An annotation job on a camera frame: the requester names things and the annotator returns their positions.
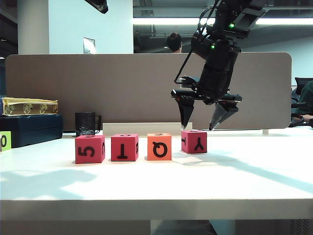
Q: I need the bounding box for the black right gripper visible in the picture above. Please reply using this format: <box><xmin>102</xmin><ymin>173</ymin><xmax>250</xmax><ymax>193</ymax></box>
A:
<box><xmin>170</xmin><ymin>62</ymin><xmax>243</xmax><ymax>131</ymax></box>

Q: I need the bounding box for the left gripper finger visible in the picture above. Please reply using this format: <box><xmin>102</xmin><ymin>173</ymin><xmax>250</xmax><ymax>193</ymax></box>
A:
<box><xmin>84</xmin><ymin>0</ymin><xmax>109</xmax><ymax>15</ymax></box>

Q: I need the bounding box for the pink foam block letter Y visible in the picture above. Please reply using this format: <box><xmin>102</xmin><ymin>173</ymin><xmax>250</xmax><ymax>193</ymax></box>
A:
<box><xmin>181</xmin><ymin>130</ymin><xmax>208</xmax><ymax>154</ymax></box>

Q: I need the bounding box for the orange foam block letter Q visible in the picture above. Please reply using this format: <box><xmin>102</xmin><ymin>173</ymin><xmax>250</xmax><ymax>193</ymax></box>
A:
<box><xmin>147</xmin><ymin>133</ymin><xmax>172</xmax><ymax>162</ymax></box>

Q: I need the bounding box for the pink foam block letter T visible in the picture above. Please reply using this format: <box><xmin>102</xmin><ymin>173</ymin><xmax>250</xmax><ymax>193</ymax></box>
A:
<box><xmin>111</xmin><ymin>133</ymin><xmax>139</xmax><ymax>162</ymax></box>

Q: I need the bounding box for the pink foam block digit 5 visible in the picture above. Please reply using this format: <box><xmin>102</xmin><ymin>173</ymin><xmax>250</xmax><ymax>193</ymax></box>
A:
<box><xmin>75</xmin><ymin>134</ymin><xmax>106</xmax><ymax>165</ymax></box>

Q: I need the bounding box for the white ceiling light strip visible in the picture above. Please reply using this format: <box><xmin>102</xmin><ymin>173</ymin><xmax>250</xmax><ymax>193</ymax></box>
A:
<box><xmin>133</xmin><ymin>17</ymin><xmax>313</xmax><ymax>26</ymax></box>

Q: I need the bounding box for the dark-haired background person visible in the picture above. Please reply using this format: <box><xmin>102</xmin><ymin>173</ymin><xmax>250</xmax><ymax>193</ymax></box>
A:
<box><xmin>166</xmin><ymin>32</ymin><xmax>183</xmax><ymax>54</ymax></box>

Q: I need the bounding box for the brown desk divider panel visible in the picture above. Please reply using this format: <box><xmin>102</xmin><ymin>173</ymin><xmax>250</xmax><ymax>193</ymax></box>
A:
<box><xmin>4</xmin><ymin>52</ymin><xmax>292</xmax><ymax>130</ymax></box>

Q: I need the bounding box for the person in dark green top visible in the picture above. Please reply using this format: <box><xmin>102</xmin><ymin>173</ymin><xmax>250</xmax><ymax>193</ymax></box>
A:
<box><xmin>298</xmin><ymin>80</ymin><xmax>313</xmax><ymax>129</ymax></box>

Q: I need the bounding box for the black mug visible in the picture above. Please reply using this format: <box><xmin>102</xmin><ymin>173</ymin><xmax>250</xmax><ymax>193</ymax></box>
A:
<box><xmin>74</xmin><ymin>112</ymin><xmax>102</xmax><ymax>138</ymax></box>

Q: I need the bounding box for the yellow patterned box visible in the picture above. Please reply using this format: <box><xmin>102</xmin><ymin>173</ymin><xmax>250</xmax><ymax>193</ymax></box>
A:
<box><xmin>1</xmin><ymin>97</ymin><xmax>59</xmax><ymax>117</ymax></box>

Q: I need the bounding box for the dark blue case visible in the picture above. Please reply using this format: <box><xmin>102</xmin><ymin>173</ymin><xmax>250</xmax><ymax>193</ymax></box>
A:
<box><xmin>0</xmin><ymin>114</ymin><xmax>64</xmax><ymax>149</ymax></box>

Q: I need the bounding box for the green foam block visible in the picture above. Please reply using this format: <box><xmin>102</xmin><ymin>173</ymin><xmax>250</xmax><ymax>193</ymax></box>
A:
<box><xmin>0</xmin><ymin>131</ymin><xmax>12</xmax><ymax>152</ymax></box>

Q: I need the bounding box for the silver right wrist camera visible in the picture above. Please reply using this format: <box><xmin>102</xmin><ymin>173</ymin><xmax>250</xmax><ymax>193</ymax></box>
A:
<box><xmin>178</xmin><ymin>76</ymin><xmax>196</xmax><ymax>90</ymax></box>

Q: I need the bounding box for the framed wall sign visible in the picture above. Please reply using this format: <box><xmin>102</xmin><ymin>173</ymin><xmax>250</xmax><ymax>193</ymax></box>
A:
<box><xmin>82</xmin><ymin>37</ymin><xmax>96</xmax><ymax>55</ymax></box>

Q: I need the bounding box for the black right camera cable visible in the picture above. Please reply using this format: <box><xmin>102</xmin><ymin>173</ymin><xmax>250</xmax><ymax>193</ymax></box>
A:
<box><xmin>174</xmin><ymin>4</ymin><xmax>218</xmax><ymax>84</ymax></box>

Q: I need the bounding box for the beige cable tray strip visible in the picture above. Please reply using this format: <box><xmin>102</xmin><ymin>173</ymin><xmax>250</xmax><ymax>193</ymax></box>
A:
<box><xmin>102</xmin><ymin>122</ymin><xmax>193</xmax><ymax>137</ymax></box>

